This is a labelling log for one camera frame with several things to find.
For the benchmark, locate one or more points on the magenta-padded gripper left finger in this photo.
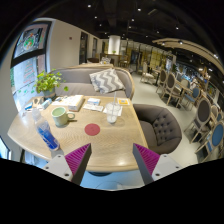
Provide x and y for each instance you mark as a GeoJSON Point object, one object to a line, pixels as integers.
{"type": "Point", "coordinates": [76, 160]}

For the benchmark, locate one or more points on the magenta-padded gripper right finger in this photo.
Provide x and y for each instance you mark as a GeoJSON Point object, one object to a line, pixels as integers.
{"type": "Point", "coordinates": [148, 160]}

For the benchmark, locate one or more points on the clear bottle with blue label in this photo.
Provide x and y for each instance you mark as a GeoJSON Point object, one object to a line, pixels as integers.
{"type": "Point", "coordinates": [46, 134]}

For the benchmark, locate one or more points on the flat round red coaster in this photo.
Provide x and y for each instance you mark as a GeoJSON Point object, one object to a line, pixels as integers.
{"type": "Point", "coordinates": [92, 129]}

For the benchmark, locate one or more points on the grey tufted armchair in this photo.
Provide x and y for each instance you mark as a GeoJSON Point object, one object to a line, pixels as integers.
{"type": "Point", "coordinates": [160, 126]}

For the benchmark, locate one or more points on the light green ceramic mug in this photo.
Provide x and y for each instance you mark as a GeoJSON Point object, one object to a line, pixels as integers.
{"type": "Point", "coordinates": [60, 117]}

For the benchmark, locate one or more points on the white paper leaflet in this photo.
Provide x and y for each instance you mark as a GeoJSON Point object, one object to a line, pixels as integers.
{"type": "Point", "coordinates": [92, 107]}

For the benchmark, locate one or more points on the clear plastic cup with straw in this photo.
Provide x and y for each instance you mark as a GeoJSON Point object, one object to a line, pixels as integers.
{"type": "Point", "coordinates": [112, 114]}

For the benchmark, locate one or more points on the white book with orange print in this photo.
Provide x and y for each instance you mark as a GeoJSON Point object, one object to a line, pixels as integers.
{"type": "Point", "coordinates": [71, 101]}

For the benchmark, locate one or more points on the small blue white box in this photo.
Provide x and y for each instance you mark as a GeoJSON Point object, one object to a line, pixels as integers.
{"type": "Point", "coordinates": [93, 101]}

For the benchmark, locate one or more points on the yellow card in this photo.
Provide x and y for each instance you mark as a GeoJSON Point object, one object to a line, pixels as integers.
{"type": "Point", "coordinates": [123, 101]}

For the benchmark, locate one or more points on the blue tissue pack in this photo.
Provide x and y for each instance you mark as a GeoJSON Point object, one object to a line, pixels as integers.
{"type": "Point", "coordinates": [46, 103]}

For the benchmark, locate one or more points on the group of dining chairs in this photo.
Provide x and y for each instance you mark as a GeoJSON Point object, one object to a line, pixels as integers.
{"type": "Point", "coordinates": [203, 113]}

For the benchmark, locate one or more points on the grey upholstered wooden sofa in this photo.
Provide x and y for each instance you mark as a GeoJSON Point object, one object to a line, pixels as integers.
{"type": "Point", "coordinates": [76, 78]}

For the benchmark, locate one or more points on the green potted plant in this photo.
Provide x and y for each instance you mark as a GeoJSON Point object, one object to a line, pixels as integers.
{"type": "Point", "coordinates": [46, 83]}

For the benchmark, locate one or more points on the colourful window poster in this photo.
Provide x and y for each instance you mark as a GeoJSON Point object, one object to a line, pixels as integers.
{"type": "Point", "coordinates": [31, 40]}

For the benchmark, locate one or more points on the group of ceiling spotlights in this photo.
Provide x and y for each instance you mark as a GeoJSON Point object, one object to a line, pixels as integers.
{"type": "Point", "coordinates": [138, 10]}

